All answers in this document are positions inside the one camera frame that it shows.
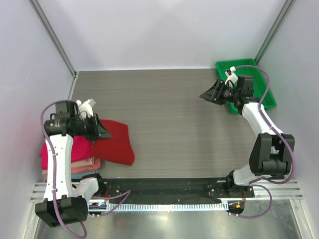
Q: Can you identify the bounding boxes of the dark red t shirt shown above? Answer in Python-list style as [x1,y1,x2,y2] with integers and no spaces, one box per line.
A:
[90,119,135,166]

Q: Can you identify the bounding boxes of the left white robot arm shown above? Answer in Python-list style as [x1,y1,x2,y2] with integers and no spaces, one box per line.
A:
[35,99,112,228]

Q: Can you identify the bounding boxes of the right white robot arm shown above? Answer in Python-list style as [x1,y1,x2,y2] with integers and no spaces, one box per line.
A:
[200,75,295,197]

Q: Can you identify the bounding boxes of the folded magenta t shirt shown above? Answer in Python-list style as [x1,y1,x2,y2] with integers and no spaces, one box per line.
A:
[39,136,91,170]

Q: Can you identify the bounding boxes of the green plastic tray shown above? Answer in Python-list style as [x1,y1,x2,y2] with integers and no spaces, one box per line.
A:
[215,58,277,110]

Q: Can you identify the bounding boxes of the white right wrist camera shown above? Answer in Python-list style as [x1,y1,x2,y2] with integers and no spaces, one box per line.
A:
[225,66,238,87]

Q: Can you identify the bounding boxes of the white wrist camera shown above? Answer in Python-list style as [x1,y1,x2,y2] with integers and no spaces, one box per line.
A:
[225,66,238,87]
[76,99,96,119]

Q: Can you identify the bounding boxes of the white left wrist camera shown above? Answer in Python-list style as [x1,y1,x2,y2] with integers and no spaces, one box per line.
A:
[76,99,96,119]

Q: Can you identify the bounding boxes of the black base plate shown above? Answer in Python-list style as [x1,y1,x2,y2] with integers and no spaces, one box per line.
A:
[103,177,255,205]

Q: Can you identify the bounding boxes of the right aluminium corner post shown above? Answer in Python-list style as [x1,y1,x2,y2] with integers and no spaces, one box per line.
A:
[254,0,296,65]

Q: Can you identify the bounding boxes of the aluminium corner post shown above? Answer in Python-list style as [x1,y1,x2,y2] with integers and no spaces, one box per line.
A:
[31,0,78,78]
[254,0,296,65]

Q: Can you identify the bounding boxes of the slotted cable duct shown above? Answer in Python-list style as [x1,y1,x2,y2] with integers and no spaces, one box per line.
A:
[87,202,229,212]

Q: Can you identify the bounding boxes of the aluminium rail beam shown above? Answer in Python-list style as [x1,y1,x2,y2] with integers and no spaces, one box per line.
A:
[29,180,303,203]

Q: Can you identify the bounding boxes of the left aluminium corner post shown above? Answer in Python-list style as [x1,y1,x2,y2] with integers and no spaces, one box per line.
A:
[31,0,78,78]

